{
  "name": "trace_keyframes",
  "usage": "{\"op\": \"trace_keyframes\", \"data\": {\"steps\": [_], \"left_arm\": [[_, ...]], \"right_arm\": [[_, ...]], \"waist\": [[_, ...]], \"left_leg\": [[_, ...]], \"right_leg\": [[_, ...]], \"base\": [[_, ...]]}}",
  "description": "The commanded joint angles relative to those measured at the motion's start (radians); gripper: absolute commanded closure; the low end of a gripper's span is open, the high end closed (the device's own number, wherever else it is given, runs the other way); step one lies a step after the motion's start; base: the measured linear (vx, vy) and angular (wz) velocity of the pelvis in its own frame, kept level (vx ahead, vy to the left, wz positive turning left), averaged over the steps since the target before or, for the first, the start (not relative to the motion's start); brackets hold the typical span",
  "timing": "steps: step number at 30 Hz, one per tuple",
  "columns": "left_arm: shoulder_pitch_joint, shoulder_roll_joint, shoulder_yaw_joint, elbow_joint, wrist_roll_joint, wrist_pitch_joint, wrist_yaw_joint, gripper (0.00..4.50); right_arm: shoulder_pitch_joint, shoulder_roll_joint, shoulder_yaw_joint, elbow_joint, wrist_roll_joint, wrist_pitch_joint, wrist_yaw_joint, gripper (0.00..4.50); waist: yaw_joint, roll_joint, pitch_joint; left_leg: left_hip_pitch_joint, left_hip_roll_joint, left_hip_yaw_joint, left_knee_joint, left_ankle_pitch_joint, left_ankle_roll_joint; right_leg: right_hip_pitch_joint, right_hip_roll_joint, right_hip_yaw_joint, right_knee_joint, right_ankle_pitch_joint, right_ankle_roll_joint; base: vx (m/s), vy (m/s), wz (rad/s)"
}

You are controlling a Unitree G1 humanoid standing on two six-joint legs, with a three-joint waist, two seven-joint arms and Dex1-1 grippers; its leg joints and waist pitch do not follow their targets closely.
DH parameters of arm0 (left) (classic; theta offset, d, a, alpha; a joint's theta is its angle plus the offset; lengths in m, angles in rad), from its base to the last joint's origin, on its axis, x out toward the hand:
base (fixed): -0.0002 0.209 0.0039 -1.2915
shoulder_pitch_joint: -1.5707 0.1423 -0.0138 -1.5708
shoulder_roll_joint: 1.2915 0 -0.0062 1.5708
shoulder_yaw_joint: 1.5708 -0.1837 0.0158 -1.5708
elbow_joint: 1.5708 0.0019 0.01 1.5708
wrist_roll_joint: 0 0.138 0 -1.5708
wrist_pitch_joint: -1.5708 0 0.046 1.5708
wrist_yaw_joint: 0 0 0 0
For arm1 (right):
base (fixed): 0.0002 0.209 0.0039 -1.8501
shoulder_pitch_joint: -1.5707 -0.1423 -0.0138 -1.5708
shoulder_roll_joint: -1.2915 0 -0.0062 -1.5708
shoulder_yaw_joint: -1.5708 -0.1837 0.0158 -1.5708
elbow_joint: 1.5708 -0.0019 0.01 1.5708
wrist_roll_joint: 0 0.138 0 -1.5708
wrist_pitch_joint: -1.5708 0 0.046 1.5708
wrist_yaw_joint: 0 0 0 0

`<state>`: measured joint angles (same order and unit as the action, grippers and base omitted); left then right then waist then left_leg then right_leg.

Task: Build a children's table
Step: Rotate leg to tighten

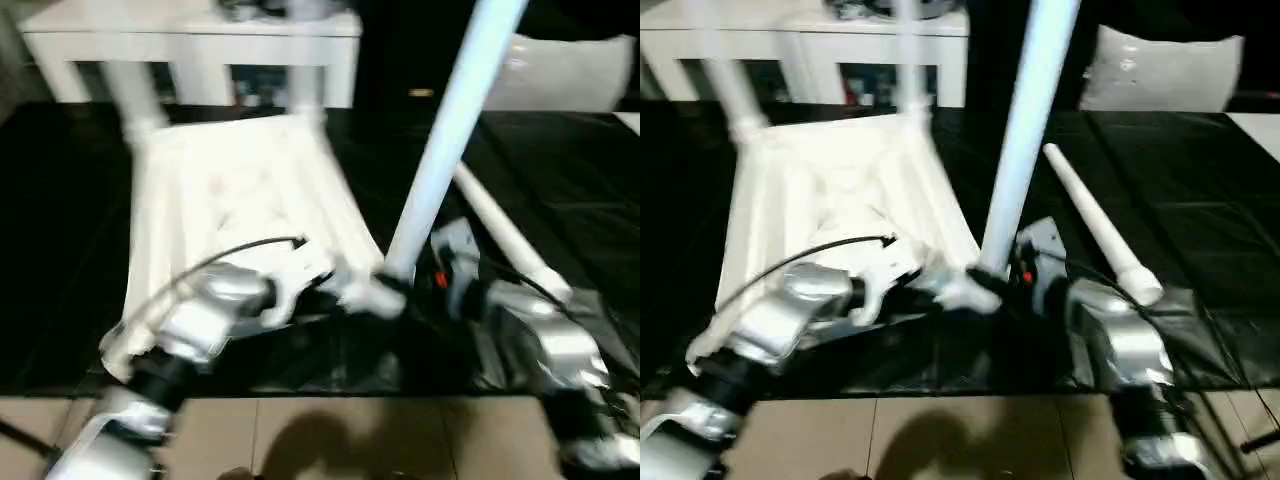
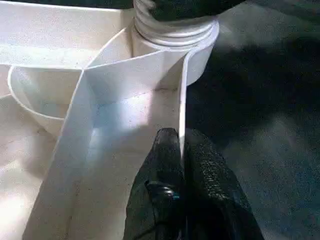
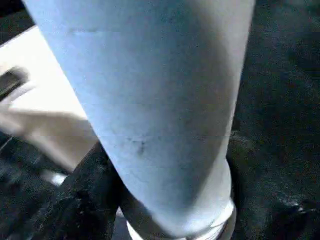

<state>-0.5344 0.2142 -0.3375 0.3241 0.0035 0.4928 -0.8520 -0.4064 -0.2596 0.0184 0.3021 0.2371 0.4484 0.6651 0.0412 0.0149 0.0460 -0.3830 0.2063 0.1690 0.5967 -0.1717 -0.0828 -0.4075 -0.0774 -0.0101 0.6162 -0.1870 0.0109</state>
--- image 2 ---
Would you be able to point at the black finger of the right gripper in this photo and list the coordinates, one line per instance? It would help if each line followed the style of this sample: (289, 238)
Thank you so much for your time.
(190, 8)

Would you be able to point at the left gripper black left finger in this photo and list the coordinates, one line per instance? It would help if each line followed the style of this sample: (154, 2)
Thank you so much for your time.
(160, 190)

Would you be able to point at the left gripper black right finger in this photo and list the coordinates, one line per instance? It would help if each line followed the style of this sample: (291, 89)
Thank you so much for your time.
(217, 200)

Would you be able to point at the white plastic table leg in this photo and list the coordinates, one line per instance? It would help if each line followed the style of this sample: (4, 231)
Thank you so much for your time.
(172, 35)

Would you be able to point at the white plastic table top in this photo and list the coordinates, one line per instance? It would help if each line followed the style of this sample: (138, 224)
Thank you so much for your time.
(62, 62)

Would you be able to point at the black work mat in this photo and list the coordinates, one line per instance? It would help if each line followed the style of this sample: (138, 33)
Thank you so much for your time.
(262, 112)

